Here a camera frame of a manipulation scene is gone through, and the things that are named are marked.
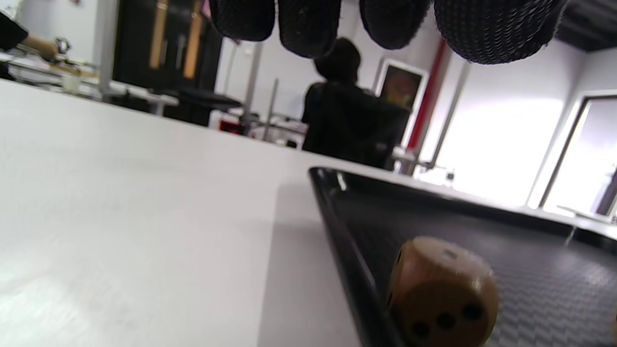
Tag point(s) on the person's left hand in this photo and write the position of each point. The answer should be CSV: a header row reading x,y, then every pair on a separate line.
x,y
491,29

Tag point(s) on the large wooden dice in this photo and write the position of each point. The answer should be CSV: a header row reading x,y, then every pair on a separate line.
x,y
438,289

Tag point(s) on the red pipe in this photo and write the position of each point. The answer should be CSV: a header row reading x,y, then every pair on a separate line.
x,y
426,96

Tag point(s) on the framed dark picture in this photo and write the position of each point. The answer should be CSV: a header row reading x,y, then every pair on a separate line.
x,y
400,86

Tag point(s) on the black office chair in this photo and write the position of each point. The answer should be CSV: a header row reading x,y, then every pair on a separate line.
x,y
393,140

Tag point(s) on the black plastic tray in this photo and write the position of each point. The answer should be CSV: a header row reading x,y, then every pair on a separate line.
x,y
540,270

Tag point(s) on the black cabinet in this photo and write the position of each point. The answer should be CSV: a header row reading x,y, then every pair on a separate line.
x,y
135,48

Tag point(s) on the white background table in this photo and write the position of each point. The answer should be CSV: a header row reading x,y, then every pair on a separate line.
x,y
135,94

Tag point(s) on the white cup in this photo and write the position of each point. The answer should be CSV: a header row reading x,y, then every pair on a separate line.
x,y
71,83

